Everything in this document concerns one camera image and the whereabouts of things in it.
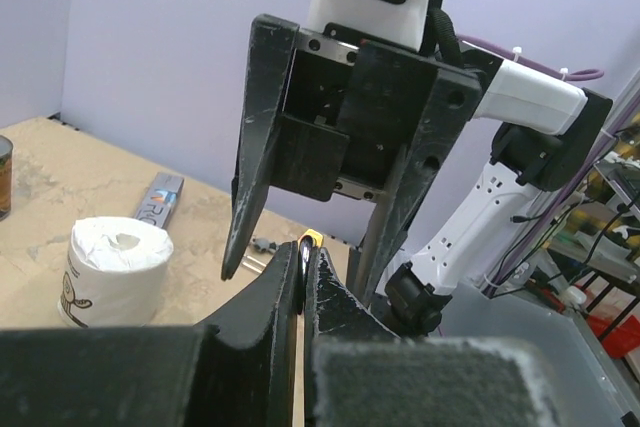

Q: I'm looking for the white toilet paper roll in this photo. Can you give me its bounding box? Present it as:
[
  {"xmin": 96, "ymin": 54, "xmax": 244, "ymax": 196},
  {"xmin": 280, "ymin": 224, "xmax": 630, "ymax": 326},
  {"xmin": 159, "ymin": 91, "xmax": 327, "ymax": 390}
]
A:
[{"xmin": 57, "ymin": 216, "xmax": 174, "ymax": 328}]

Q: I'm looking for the key with panda keychain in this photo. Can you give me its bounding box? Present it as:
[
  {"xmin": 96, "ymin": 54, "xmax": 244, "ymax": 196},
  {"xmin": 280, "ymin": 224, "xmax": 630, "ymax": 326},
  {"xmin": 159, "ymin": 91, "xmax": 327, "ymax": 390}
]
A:
[{"xmin": 241, "ymin": 237, "xmax": 278, "ymax": 274}]

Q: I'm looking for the orange label tin can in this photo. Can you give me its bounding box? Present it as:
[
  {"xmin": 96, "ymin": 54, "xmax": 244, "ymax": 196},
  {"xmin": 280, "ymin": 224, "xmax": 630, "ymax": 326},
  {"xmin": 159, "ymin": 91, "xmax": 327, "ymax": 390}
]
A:
[{"xmin": 0, "ymin": 135, "xmax": 13, "ymax": 220}]

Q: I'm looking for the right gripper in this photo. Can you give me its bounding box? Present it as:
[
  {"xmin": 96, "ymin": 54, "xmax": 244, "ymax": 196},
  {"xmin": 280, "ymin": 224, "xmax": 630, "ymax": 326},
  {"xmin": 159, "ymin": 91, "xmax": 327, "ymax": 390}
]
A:
[{"xmin": 221, "ymin": 14, "xmax": 483, "ymax": 305}]

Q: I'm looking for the small brass padlock with key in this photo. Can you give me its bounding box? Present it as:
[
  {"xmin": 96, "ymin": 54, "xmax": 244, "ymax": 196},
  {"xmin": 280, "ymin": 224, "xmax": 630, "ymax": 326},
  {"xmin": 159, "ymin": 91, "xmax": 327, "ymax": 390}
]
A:
[{"xmin": 296, "ymin": 229, "xmax": 324, "ymax": 314}]

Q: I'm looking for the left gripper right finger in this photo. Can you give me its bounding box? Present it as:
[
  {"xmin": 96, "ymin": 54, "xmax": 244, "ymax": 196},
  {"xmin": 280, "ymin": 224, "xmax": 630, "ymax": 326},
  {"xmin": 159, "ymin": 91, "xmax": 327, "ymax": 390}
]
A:
[{"xmin": 305, "ymin": 248, "xmax": 567, "ymax": 426}]

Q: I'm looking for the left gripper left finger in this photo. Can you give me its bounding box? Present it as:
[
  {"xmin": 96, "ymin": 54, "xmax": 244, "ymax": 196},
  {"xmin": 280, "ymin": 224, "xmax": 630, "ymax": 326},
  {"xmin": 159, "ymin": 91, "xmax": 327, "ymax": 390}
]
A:
[{"xmin": 1, "ymin": 242, "xmax": 299, "ymax": 426}]

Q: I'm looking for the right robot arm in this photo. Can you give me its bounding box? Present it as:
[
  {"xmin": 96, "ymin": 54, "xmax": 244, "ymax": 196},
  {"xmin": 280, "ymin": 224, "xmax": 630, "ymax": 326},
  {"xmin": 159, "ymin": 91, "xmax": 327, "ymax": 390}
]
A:
[{"xmin": 221, "ymin": 0, "xmax": 612, "ymax": 335}]

